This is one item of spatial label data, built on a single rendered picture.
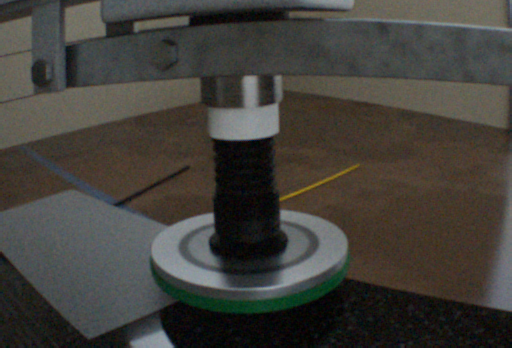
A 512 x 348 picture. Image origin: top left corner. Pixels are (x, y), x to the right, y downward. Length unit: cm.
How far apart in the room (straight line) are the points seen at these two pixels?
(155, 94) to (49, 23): 584
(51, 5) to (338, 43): 31
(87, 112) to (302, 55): 554
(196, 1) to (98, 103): 559
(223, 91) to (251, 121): 4
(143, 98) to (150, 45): 580
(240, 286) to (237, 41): 22
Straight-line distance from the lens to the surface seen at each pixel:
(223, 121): 52
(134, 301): 60
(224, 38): 48
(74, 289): 64
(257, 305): 51
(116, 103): 613
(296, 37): 46
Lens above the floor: 112
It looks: 15 degrees down
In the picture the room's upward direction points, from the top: 2 degrees counter-clockwise
